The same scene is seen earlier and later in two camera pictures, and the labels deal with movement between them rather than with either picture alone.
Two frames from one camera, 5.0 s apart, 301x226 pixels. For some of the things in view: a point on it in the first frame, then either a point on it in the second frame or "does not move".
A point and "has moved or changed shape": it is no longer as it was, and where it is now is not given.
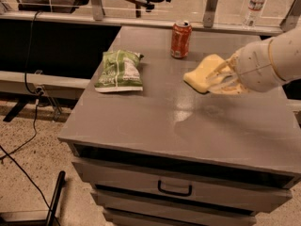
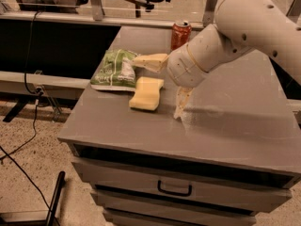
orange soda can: [181, 39] does not move
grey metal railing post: [211, 8] does not move
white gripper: [254, 67] -> [182, 67]
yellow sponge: [198, 77] has moved or changed shape
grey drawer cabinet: [167, 155] does not move
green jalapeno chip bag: [120, 72] does not move
